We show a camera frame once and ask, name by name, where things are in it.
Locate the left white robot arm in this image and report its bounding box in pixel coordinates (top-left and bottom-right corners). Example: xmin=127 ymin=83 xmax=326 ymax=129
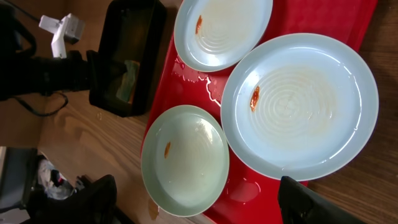
xmin=1 ymin=1 xmax=90 ymax=101

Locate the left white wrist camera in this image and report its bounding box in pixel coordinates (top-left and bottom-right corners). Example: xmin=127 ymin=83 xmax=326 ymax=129
xmin=39 ymin=13 xmax=85 ymax=58

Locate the black water basin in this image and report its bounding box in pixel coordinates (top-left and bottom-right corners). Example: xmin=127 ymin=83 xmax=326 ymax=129
xmin=86 ymin=0 xmax=167 ymax=117

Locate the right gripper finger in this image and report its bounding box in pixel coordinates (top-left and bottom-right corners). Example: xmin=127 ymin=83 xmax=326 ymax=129
xmin=278 ymin=176 xmax=364 ymax=224

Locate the light blue plate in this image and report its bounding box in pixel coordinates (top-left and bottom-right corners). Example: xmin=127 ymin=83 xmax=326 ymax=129
xmin=174 ymin=0 xmax=273 ymax=72
xmin=220 ymin=33 xmax=379 ymax=181
xmin=141 ymin=105 xmax=229 ymax=217

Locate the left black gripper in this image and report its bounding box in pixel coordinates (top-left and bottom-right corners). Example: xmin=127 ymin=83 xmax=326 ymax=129
xmin=18 ymin=50 xmax=90 ymax=93

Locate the left black cable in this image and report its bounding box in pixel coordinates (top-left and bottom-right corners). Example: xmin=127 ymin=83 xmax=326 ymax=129
xmin=12 ymin=91 xmax=69 ymax=118

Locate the orange green sponge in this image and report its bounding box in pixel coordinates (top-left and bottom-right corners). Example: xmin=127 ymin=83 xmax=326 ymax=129
xmin=116 ymin=60 xmax=140 ymax=104

